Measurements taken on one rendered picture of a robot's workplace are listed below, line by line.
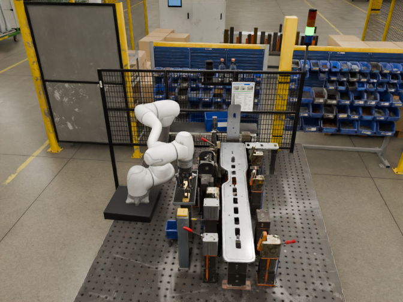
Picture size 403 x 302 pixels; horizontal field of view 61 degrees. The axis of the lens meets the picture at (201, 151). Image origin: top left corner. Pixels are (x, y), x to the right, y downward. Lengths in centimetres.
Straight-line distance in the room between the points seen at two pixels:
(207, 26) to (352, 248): 664
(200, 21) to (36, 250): 674
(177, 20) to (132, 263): 735
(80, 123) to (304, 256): 348
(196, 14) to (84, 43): 488
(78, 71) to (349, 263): 372
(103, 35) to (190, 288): 309
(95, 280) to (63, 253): 129
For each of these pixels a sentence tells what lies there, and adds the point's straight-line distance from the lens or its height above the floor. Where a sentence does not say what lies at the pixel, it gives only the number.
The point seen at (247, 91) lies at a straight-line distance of 329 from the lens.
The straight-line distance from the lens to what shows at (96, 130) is 493.
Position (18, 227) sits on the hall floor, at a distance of 413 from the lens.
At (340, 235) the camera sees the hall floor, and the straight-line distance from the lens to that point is 386.
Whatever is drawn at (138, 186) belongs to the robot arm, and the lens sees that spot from 273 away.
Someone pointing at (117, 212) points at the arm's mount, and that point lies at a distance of 275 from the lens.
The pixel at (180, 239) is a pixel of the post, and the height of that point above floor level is 96.
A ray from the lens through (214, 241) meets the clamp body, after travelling 204.
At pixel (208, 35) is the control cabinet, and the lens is 903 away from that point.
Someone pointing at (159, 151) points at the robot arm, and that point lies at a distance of 186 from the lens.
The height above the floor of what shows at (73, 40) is 157.
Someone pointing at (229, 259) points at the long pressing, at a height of 100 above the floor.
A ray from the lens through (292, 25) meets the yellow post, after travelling 322.
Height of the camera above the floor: 250
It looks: 30 degrees down
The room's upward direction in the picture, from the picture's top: straight up
